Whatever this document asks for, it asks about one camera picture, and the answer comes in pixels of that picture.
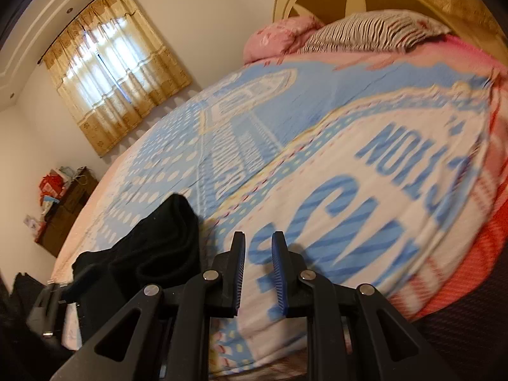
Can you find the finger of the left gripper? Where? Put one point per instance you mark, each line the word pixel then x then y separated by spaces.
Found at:
pixel 48 314

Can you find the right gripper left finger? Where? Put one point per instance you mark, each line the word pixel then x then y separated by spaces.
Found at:
pixel 163 334

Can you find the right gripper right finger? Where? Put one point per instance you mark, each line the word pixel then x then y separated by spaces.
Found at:
pixel 352 333

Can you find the black pants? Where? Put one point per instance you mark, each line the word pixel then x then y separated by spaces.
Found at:
pixel 162 249

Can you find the dark wooden desk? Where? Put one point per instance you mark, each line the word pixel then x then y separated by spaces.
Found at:
pixel 62 216

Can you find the red items on desk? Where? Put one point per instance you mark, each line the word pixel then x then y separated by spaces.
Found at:
pixel 54 184

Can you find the pink blue patterned bed blanket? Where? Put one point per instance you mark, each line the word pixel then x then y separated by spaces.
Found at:
pixel 380 168

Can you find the tan patterned window curtain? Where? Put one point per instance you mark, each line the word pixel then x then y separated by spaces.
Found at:
pixel 111 69

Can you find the pink pillow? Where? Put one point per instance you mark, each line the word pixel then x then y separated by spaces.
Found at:
pixel 280 38

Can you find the striped pillow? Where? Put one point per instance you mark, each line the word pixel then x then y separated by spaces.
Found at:
pixel 376 31

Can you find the white photo frame card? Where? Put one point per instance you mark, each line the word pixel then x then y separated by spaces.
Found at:
pixel 32 223

